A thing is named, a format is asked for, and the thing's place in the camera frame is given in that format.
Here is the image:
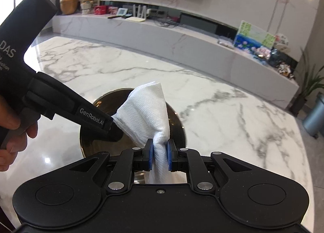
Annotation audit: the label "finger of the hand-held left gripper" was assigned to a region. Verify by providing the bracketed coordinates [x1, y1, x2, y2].
[108, 119, 124, 143]

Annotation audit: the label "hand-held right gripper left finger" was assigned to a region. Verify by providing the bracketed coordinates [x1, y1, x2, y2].
[64, 138, 155, 194]

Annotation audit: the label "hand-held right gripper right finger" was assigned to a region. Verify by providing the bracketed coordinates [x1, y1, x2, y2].
[166, 139, 255, 194]

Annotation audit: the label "steel bowl with blue outside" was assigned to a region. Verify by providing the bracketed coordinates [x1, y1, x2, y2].
[79, 88, 188, 185]

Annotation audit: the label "white paper towel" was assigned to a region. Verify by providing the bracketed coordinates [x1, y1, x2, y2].
[111, 80, 171, 185]

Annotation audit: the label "person's left hand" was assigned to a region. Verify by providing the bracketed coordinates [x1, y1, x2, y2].
[0, 95, 39, 173]

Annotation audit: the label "golden vase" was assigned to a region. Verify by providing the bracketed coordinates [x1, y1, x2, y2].
[59, 0, 81, 16]

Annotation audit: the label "teddy bear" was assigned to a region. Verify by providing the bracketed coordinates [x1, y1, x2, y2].
[80, 0, 95, 15]

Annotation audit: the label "red box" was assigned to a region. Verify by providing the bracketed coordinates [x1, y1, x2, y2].
[94, 5, 110, 15]

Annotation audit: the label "white marble television console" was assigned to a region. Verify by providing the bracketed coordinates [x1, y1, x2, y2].
[52, 12, 300, 109]

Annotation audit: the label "white router with antennas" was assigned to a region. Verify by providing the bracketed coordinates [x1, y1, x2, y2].
[126, 4, 148, 23]

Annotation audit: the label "silver set-top box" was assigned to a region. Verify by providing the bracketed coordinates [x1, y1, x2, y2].
[217, 36, 234, 47]

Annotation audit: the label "black rectangular box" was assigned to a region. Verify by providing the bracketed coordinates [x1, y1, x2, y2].
[179, 12, 218, 33]

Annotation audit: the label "water lily painting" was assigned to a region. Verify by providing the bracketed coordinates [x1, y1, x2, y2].
[233, 20, 276, 54]

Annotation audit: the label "black and white cow figurines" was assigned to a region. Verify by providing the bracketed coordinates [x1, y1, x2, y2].
[277, 62, 295, 79]

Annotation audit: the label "dark glass jar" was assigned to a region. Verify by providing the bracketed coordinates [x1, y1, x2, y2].
[268, 49, 289, 68]

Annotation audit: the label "grey metal trash can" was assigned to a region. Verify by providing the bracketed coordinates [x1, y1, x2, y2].
[302, 95, 324, 138]

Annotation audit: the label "potted long-leaf plant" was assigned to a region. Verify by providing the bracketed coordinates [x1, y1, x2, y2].
[289, 47, 324, 117]

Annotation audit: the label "round paper fan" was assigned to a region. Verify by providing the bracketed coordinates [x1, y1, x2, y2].
[275, 33, 289, 52]

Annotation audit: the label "tangle of black cables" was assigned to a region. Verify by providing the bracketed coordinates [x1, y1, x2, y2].
[152, 15, 181, 27]

